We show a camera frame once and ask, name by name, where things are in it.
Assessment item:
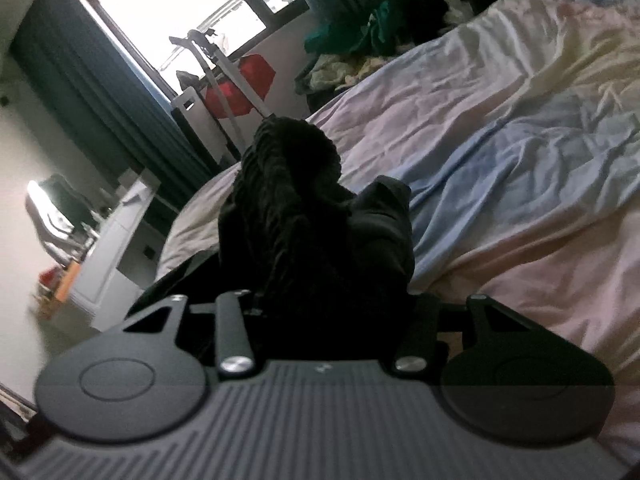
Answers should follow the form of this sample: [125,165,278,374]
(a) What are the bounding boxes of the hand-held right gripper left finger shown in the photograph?
[122,289,258,380]

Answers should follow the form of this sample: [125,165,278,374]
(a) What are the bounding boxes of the black knit sweater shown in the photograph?
[217,116,361,361]

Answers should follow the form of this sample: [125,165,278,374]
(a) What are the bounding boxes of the white dressing table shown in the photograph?
[64,169,165,332]

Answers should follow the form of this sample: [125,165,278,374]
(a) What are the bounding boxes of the pastel bed blanket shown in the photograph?
[154,0,640,463]

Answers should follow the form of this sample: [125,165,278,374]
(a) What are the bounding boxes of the orange box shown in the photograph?
[54,259,82,303]

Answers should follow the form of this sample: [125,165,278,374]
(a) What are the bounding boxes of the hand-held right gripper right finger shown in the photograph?
[391,292,541,378]

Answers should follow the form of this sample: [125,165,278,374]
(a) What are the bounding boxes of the red hexagonal cushion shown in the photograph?
[204,53,277,119]

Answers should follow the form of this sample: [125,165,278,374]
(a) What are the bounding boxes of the black smooth garment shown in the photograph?
[125,175,417,361]

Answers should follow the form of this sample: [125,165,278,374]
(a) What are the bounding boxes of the wavy vanity mirror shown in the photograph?
[24,173,97,267]

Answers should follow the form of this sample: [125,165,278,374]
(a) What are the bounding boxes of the dark framed window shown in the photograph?
[69,0,312,103]

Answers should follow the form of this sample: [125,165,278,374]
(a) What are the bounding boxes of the green clothes pile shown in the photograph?
[304,0,402,57]

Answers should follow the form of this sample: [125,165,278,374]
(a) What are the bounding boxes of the pale clothes pile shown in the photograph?
[294,52,397,95]

